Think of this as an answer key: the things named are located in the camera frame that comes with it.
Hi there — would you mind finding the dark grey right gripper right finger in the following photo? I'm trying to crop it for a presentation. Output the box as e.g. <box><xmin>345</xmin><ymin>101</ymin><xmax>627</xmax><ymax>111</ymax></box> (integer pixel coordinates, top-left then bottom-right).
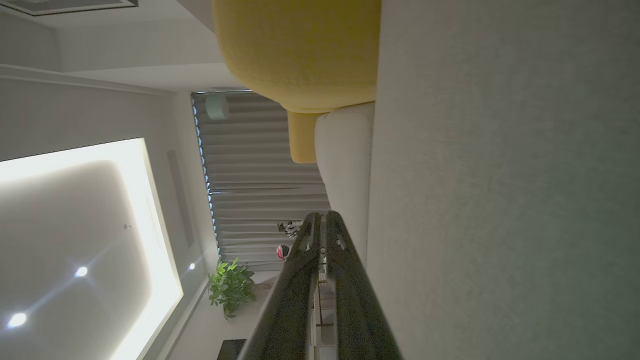
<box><xmin>322</xmin><ymin>211</ymin><xmax>403</xmax><ymax>360</ymax></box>

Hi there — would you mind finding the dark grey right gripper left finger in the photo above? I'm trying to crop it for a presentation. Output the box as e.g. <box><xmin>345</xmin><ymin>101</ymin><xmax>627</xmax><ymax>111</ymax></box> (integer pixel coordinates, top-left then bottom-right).
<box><xmin>237</xmin><ymin>213</ymin><xmax>322</xmax><ymax>360</ymax></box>

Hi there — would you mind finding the white shelf unit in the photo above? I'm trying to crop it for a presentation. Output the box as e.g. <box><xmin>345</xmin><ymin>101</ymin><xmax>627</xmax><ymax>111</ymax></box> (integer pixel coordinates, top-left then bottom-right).
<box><xmin>307</xmin><ymin>265</ymin><xmax>337</xmax><ymax>360</ymax></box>

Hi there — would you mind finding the green potted plant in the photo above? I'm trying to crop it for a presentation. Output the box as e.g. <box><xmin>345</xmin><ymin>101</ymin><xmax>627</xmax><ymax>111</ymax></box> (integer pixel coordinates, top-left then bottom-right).
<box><xmin>207</xmin><ymin>257</ymin><xmax>257</xmax><ymax>321</ymax></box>

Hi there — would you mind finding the dark flat object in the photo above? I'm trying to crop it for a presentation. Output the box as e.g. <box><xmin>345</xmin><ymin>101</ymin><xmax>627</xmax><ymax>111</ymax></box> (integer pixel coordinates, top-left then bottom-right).
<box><xmin>217</xmin><ymin>339</ymin><xmax>247</xmax><ymax>360</ymax></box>

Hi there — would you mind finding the black and white toy figure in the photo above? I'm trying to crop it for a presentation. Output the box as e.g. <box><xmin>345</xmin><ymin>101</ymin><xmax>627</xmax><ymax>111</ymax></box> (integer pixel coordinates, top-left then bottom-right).
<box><xmin>277</xmin><ymin>220</ymin><xmax>304</xmax><ymax>239</ymax></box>

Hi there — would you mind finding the grey pleated curtain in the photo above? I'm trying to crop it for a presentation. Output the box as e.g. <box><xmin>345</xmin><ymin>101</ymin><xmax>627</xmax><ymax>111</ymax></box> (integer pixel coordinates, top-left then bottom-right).
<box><xmin>191</xmin><ymin>90</ymin><xmax>333</xmax><ymax>272</ymax></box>

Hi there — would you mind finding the pale sofa back cushion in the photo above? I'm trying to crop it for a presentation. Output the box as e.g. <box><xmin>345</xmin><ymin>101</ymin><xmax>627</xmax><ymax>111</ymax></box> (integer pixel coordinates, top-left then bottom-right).
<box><xmin>314</xmin><ymin>102</ymin><xmax>376</xmax><ymax>267</ymax></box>

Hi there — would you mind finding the small yellow cushion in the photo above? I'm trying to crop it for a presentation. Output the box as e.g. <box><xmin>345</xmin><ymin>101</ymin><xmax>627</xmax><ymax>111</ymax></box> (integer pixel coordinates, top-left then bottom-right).
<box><xmin>287</xmin><ymin>111</ymin><xmax>327</xmax><ymax>165</ymax></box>

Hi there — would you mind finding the grey fabric sofa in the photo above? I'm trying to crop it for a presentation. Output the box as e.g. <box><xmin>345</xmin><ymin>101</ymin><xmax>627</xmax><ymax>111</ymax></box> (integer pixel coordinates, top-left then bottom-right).
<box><xmin>364</xmin><ymin>0</ymin><xmax>640</xmax><ymax>360</ymax></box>

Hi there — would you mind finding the large yellow cushion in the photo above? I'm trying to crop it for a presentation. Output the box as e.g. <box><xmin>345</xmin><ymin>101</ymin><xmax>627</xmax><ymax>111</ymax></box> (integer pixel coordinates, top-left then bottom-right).
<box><xmin>212</xmin><ymin>0</ymin><xmax>382</xmax><ymax>114</ymax></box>

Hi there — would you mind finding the ceiling air vent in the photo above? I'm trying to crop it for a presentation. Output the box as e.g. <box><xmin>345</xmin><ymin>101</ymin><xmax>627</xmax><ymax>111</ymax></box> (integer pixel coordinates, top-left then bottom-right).
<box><xmin>0</xmin><ymin>0</ymin><xmax>139</xmax><ymax>17</ymax></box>

